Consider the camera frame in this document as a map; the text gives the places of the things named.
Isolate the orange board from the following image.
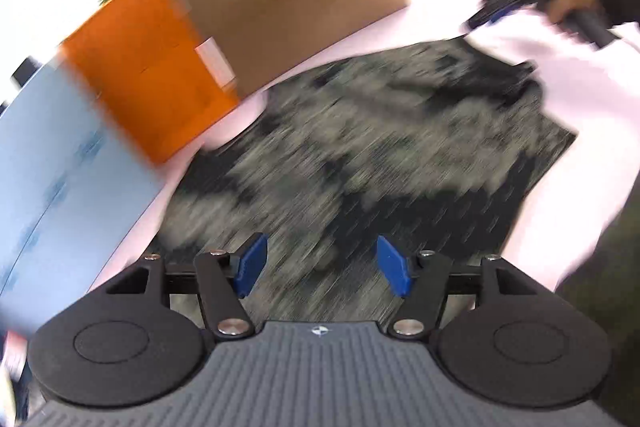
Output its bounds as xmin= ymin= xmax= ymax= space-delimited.
xmin=60 ymin=0 xmax=240 ymax=165

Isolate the light blue foam board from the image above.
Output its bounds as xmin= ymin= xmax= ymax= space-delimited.
xmin=1 ymin=65 xmax=163 ymax=337

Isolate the olive green sleeve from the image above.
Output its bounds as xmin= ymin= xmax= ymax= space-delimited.
xmin=559 ymin=0 xmax=639 ymax=426

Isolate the camouflage patterned garment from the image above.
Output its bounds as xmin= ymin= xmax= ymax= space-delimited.
xmin=151 ymin=38 xmax=574 ymax=322

